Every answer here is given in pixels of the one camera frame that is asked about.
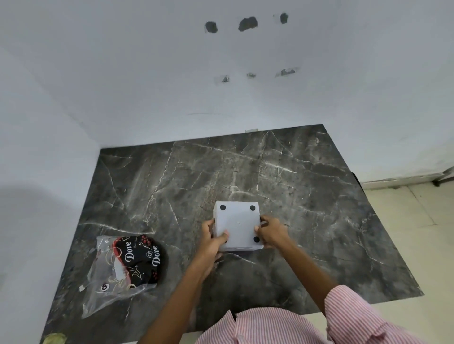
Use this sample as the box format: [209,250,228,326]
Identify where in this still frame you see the clear plastic bag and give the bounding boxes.
[81,235,169,319]

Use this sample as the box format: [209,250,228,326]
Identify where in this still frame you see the person's right hand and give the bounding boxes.
[254,216,290,249]

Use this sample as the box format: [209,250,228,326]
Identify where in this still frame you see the person's right forearm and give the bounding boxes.
[273,241,339,316]

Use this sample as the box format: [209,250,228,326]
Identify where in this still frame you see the black chocolate packets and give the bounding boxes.
[106,236,169,289]

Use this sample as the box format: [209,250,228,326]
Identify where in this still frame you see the white square box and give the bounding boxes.
[212,201,265,252]

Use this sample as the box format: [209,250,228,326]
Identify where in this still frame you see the person's left forearm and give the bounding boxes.
[136,260,213,344]

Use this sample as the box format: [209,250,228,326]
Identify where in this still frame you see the person's left hand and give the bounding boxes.
[195,219,228,275]

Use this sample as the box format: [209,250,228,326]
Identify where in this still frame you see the red striped shirt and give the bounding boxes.
[194,284,415,344]

